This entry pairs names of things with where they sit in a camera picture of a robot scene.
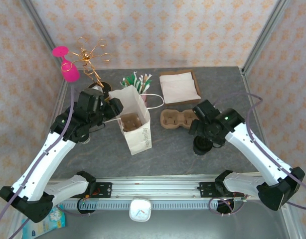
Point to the aluminium table edge rail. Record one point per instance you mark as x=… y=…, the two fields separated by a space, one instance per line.
x=61 y=97
x=252 y=109

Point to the grey metal lower shelf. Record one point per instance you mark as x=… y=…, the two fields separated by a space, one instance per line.
x=193 y=226

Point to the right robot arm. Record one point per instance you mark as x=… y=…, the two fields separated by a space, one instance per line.
x=255 y=154

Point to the brown cardboard tray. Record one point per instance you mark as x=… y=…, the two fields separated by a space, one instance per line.
x=183 y=101

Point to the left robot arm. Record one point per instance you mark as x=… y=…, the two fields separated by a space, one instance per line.
x=43 y=161

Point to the white paper bag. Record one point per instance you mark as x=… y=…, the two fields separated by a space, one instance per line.
x=139 y=139

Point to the aluminium frame post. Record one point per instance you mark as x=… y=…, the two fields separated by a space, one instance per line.
x=265 y=32
x=41 y=23

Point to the white square thermometer device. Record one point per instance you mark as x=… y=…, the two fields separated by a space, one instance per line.
x=140 y=209

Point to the brown cardboard cup carrier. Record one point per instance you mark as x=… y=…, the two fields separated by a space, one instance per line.
x=173 y=119
x=130 y=124

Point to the white paper napkin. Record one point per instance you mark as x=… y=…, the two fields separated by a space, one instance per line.
x=175 y=76
x=180 y=90

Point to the blue wet wipes packet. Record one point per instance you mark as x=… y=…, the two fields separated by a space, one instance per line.
x=55 y=221

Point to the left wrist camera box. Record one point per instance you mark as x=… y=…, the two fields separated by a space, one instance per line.
x=97 y=87

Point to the stack of black cup lids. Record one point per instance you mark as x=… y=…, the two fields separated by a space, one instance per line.
x=201 y=148

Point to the aluminium mounting rail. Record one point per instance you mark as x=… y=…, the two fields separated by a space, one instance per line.
x=155 y=189

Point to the white green wrapped straw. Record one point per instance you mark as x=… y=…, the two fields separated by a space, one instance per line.
x=136 y=77
x=149 y=79

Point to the wooden coffee stirrer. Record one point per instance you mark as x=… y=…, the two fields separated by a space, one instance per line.
x=144 y=83

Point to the pink plastic wine glass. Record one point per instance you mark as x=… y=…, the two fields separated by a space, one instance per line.
x=70 y=73

